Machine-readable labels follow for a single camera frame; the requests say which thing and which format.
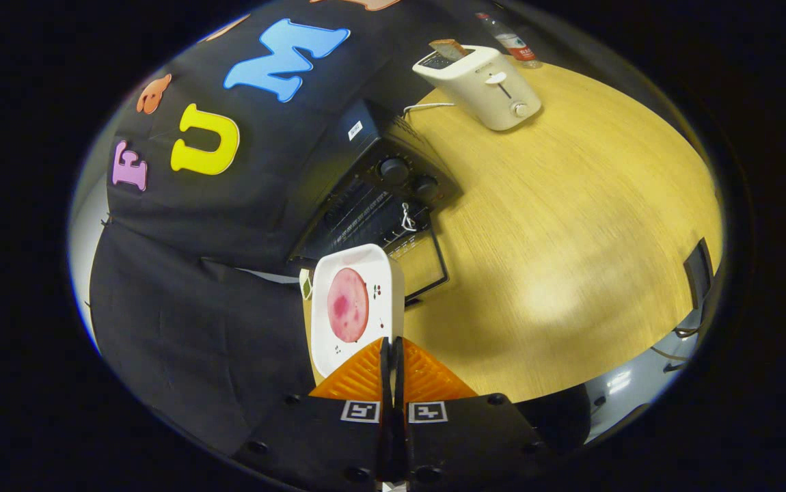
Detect metal oven wire rack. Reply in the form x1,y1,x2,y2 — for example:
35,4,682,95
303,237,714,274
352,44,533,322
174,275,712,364
325,191,428,247

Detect pink round meat slice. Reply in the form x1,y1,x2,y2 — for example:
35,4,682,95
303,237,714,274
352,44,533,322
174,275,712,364
326,268,370,344

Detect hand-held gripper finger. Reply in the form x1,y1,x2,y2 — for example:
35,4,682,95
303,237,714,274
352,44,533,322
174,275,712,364
393,336,551,482
232,336,394,482

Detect brown bread slice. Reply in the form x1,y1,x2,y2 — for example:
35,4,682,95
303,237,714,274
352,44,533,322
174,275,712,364
429,39,470,59

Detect clear plastic water bottle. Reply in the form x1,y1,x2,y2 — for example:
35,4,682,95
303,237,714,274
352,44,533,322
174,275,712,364
475,12,543,69

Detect black cables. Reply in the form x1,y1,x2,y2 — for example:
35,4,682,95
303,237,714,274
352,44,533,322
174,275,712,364
649,325,701,373

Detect white square plate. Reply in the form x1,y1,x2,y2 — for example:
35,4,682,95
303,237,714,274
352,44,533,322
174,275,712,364
310,244,405,379

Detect black rectangular device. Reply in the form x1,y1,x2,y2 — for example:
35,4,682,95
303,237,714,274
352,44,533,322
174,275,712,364
683,237,716,310

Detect black toaster oven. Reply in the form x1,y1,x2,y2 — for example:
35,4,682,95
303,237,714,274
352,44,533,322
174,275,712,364
288,99,463,307

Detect black backdrop cloth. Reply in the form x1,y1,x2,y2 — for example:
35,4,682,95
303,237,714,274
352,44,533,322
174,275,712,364
89,0,489,455

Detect white pop-up toaster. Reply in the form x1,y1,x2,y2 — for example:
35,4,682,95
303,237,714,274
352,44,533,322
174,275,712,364
412,45,543,132

